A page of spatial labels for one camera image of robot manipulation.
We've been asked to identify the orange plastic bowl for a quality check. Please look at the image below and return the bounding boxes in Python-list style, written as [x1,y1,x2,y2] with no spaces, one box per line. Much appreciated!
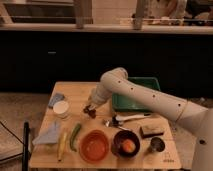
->
[79,130,109,164]

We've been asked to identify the yellow corn cob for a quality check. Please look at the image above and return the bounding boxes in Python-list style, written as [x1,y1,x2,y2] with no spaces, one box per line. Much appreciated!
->
[57,132,68,161]

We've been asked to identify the dark bowl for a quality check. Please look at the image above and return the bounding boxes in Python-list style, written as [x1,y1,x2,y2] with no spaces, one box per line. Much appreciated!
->
[111,130,140,158]

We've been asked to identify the dark red grape bunch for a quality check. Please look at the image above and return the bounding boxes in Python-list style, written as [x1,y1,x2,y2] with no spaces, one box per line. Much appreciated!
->
[83,106,96,119]

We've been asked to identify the white spoon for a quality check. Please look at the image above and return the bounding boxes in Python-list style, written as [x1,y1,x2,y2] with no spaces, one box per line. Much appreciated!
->
[115,114,151,121]

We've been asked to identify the light blue cloth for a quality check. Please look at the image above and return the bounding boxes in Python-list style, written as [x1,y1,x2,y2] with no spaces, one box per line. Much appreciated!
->
[32,121,60,145]

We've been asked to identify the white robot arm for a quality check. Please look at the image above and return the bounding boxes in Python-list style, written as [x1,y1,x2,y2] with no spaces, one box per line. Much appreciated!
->
[87,67,213,171]

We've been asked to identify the small metal cup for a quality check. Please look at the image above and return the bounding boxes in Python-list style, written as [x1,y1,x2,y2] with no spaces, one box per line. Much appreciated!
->
[150,137,165,153]

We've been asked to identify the orange fruit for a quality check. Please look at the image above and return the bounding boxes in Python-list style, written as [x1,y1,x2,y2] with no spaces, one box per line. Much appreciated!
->
[122,139,136,153]

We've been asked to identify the black pole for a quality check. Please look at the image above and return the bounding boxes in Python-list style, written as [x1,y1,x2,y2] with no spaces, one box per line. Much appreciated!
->
[22,122,30,171]

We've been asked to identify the green chili pepper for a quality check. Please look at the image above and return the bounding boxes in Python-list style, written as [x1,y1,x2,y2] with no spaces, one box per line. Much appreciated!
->
[70,123,82,152]

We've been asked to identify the white paper cup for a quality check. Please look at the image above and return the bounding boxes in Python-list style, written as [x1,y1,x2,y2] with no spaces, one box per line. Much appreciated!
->
[53,101,69,119]

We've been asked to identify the green plastic tray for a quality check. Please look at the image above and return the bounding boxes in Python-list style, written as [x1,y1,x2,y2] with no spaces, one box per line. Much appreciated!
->
[112,77,160,112]

